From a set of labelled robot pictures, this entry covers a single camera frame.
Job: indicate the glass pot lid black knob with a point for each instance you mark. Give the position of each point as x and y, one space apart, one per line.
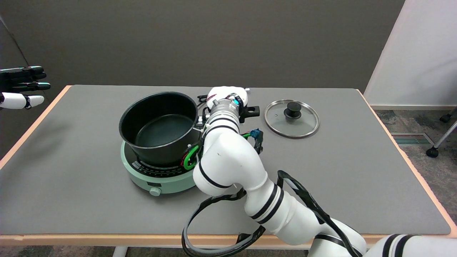
303 123

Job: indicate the white table leg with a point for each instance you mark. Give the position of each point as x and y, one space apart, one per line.
120 252

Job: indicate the grey table mat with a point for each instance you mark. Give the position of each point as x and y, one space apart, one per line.
71 178

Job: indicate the black soup pot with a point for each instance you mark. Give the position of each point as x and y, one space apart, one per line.
157 135

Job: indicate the floor vent grille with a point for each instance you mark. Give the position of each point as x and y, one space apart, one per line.
410 139

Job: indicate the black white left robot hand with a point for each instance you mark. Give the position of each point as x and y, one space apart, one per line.
18 84

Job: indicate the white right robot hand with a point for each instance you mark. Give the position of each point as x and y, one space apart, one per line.
226 92

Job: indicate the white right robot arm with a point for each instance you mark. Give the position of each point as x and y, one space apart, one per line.
232 160

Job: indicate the green round induction stove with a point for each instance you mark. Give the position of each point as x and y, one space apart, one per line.
157 181

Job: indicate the grey chair leg black caster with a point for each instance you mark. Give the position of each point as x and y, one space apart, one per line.
442 139
445 117

